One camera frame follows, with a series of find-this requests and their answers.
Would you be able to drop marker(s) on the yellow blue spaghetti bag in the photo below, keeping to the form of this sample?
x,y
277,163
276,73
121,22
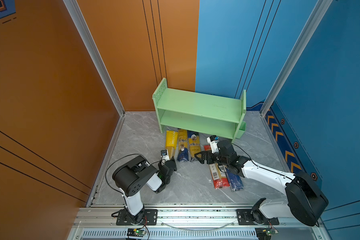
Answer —
x,y
183,144

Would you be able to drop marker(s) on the blue yellow pasta bag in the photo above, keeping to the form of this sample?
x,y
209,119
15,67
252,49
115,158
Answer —
x,y
194,144

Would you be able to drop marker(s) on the right circuit board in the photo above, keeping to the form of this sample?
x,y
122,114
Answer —
x,y
266,234

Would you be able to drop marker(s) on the red spaghetti bag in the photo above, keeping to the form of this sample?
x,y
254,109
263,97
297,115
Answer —
x,y
219,176

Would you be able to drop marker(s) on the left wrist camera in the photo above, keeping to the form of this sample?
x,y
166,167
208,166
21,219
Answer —
x,y
164,156

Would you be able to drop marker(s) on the left circuit board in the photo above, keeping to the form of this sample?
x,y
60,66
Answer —
x,y
136,234

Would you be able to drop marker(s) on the green two-tier shelf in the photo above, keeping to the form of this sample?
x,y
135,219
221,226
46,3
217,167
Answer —
x,y
202,113

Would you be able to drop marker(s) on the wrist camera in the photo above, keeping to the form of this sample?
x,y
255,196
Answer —
x,y
213,141
164,156

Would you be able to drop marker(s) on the blue Barilla spaghetti box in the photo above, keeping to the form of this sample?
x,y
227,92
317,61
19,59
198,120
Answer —
x,y
235,181

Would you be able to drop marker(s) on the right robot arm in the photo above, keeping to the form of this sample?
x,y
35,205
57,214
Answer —
x,y
304,200

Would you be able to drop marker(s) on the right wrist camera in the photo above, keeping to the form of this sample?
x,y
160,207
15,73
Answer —
x,y
213,141

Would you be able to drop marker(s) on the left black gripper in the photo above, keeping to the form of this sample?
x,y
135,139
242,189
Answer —
x,y
173,161

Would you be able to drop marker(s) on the aluminium front rail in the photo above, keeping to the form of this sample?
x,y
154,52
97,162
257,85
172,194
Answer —
x,y
193,222

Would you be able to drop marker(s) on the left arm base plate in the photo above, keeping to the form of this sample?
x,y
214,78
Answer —
x,y
146,217

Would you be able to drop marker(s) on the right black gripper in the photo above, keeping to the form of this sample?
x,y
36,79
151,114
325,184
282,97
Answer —
x,y
208,154

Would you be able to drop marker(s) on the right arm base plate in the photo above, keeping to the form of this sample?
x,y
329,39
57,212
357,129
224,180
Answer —
x,y
248,217

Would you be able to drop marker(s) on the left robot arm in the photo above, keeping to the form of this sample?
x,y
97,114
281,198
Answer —
x,y
138,172

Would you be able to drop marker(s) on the circuit board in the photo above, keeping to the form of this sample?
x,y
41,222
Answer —
x,y
266,234
136,234

